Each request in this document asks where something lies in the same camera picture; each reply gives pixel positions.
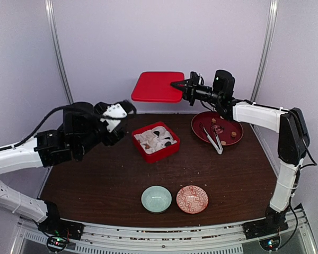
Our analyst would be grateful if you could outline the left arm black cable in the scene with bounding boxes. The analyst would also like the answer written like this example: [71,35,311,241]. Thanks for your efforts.
[13,103,101,149]

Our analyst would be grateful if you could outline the dark red round tray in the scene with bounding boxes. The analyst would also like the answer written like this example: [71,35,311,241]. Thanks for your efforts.
[191,111,243,146]

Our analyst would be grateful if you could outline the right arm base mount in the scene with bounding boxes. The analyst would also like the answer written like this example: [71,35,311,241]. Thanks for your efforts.
[242,219,288,252]

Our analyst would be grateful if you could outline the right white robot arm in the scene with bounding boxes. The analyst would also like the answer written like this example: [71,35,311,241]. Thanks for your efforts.
[170,70,310,234]

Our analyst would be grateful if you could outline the left aluminium frame post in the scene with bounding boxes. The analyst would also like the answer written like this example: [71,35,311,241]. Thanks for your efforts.
[45,0,74,104]

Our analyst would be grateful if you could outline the right aluminium frame post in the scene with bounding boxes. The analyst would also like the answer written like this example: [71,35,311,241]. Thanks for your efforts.
[251,0,279,102]

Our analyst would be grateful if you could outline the white handled serving tongs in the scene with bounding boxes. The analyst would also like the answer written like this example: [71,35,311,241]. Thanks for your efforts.
[199,122,223,155]

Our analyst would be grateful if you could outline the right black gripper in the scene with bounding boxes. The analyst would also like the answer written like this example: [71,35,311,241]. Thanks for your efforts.
[170,75,222,106]

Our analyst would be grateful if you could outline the red square box lid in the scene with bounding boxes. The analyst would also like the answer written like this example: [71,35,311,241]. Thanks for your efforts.
[131,71,184,103]

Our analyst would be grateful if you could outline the aluminium front rail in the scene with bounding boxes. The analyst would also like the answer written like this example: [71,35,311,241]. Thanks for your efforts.
[15,206,312,254]

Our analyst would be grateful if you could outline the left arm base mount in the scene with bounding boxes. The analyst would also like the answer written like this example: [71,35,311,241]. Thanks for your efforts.
[34,218,84,253]

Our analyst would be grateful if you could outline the red patterned ceramic bowl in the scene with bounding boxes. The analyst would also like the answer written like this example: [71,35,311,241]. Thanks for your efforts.
[176,185,209,214]

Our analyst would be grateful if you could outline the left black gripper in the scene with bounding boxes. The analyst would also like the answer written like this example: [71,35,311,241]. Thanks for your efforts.
[76,102,127,157]

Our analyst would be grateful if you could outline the red square chocolate box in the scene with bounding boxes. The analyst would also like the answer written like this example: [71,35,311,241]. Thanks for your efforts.
[131,122,180,164]

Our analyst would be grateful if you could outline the pale green ceramic bowl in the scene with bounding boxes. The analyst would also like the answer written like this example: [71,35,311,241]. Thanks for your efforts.
[141,185,172,214]

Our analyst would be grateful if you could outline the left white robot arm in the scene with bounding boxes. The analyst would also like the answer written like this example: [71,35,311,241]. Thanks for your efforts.
[0,100,137,235]

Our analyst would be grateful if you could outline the aluminium frame post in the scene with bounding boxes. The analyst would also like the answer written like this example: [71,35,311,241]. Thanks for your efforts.
[251,0,279,102]
[45,0,74,104]

